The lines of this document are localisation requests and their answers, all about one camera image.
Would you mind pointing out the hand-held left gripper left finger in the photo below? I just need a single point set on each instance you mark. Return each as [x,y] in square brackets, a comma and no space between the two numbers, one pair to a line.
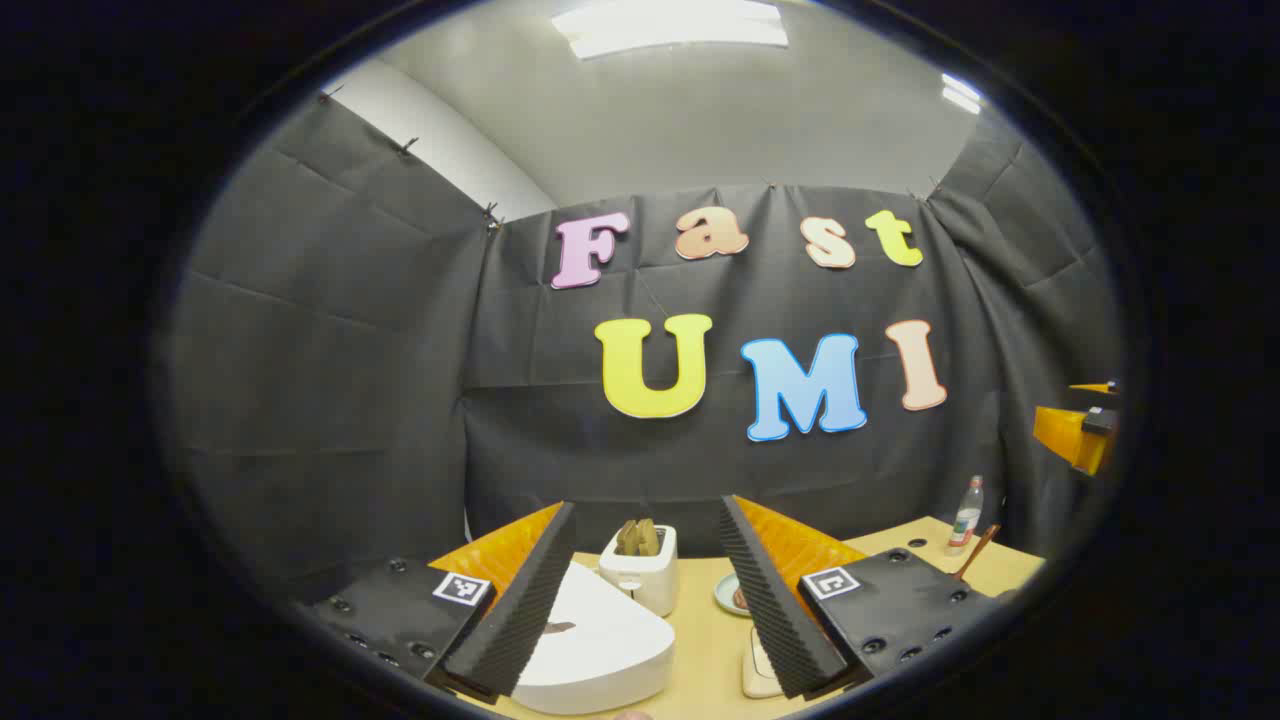
[520,620]

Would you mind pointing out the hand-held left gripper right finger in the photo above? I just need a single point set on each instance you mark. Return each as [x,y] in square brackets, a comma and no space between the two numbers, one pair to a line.
[770,610]

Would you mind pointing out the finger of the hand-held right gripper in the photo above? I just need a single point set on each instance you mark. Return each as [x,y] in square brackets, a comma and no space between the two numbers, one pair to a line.
[1065,432]
[1092,387]

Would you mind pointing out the white rice cooker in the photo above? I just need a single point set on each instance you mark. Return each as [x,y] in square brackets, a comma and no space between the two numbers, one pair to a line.
[600,650]

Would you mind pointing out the brown wooden spoon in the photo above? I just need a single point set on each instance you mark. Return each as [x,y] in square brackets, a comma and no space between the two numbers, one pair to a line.
[975,552]

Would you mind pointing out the pale green plate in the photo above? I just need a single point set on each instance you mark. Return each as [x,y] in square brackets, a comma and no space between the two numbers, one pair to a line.
[724,592]

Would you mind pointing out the white toaster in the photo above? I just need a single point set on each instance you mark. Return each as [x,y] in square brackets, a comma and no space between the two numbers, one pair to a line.
[640,580]

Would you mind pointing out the clear plastic water bottle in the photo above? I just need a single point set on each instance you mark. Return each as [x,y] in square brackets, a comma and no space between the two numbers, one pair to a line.
[966,515]

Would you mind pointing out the brown bread slices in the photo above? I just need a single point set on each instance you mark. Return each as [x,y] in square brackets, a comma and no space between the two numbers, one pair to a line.
[638,538]

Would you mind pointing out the black backdrop cloth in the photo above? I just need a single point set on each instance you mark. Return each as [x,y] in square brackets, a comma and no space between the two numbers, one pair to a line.
[350,350]

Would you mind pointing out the small ceiling light panel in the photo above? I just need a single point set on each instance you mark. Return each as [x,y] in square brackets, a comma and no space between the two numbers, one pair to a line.
[962,95]

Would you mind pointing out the large ceiling light panel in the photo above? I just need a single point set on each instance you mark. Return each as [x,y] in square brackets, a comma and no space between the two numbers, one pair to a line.
[670,25]

